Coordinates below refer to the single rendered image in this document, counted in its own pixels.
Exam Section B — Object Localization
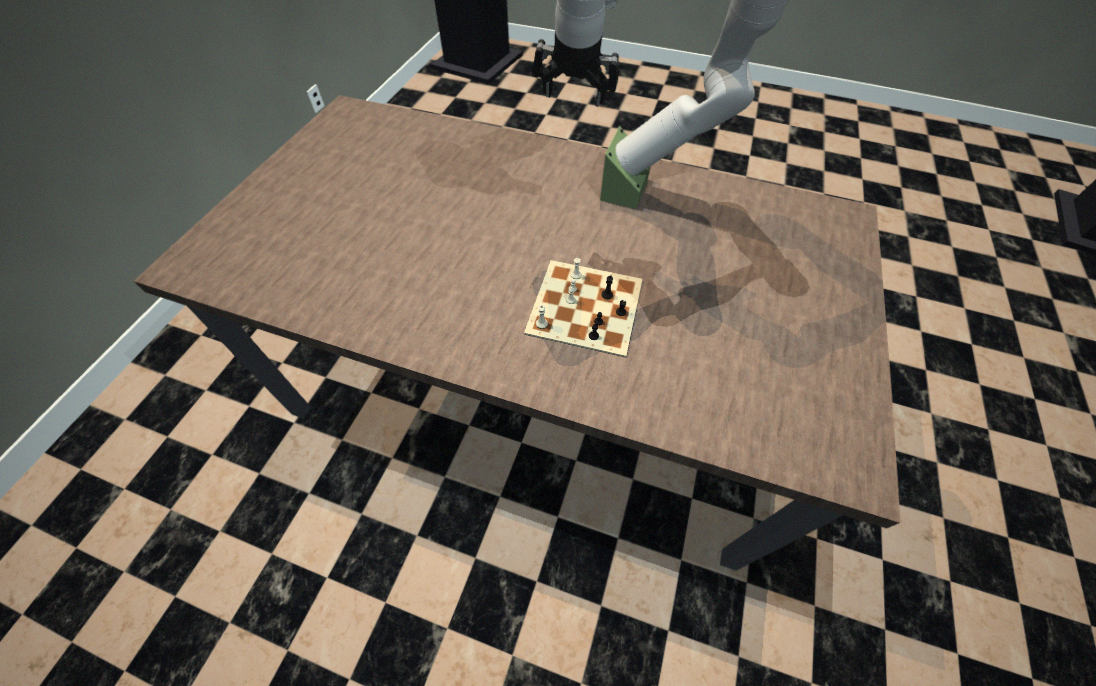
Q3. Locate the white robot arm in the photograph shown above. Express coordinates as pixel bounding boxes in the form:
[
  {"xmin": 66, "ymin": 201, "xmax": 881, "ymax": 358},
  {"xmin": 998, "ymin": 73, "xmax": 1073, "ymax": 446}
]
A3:
[{"xmin": 555, "ymin": 0, "xmax": 789, "ymax": 175}]

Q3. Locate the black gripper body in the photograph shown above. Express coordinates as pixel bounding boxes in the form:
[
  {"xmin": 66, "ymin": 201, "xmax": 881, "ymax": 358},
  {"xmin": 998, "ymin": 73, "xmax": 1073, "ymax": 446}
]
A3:
[{"xmin": 551, "ymin": 33, "xmax": 602, "ymax": 79}]

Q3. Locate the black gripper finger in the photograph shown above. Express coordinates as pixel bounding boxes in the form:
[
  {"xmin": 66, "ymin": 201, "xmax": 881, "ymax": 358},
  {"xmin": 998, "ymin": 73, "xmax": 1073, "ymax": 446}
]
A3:
[
  {"xmin": 579, "ymin": 53, "xmax": 619, "ymax": 107},
  {"xmin": 532, "ymin": 39, "xmax": 571, "ymax": 98}
]

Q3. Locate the cream and brown chessboard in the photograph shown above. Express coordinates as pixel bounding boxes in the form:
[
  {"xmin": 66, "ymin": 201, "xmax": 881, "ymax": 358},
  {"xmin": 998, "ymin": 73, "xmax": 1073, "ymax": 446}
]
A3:
[{"xmin": 524, "ymin": 261, "xmax": 642, "ymax": 357}]

